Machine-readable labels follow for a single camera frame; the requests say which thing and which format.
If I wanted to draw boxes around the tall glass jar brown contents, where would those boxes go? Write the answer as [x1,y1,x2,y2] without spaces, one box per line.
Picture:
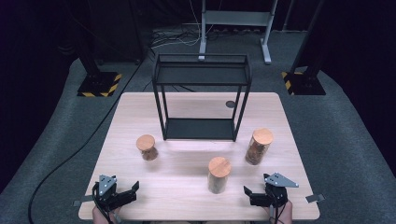
[244,127,275,166]

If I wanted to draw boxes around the black cabinet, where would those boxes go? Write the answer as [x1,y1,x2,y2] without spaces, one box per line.
[87,0,148,65]

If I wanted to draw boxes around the hand-held gripper cable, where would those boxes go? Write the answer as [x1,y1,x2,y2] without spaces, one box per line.
[268,190,281,224]
[92,186,115,224]

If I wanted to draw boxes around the right hand-held gripper cable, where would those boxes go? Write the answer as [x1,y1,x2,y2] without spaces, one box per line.
[268,190,281,224]

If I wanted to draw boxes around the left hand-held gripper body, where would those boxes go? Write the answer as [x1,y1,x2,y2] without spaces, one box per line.
[97,174,138,213]

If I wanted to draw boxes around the small glass jar wooden lid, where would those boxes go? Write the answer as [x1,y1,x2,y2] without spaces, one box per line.
[135,133,160,161]

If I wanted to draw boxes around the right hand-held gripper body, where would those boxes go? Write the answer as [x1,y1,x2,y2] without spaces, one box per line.
[248,172,300,208]

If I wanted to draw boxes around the black stand with striped base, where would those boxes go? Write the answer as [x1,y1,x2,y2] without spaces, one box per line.
[281,0,327,96]
[76,43,123,98]

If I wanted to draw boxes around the long black floor cable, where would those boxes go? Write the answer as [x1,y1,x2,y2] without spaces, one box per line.
[27,60,148,224]

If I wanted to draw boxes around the left hand-held gripper cable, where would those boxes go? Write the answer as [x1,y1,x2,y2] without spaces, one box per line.
[92,186,115,224]

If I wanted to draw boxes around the person's left hand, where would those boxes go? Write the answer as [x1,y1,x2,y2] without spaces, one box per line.
[92,203,123,224]

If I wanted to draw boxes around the grey metal stand frame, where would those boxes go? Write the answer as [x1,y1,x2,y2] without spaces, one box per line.
[198,0,280,65]

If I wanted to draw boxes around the bundle of floor cables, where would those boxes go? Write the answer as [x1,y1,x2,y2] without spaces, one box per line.
[150,27,220,49]

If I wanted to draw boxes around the glass jar pale contents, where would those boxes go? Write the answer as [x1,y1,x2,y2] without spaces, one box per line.
[206,156,233,195]

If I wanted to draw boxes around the person's right hand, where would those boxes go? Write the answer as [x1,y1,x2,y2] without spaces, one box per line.
[262,200,294,224]

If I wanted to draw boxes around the grey tape strip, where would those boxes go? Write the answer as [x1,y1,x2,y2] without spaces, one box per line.
[304,192,326,204]
[72,194,95,207]

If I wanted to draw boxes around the black metal rack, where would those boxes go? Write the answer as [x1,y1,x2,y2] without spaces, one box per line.
[151,52,253,143]

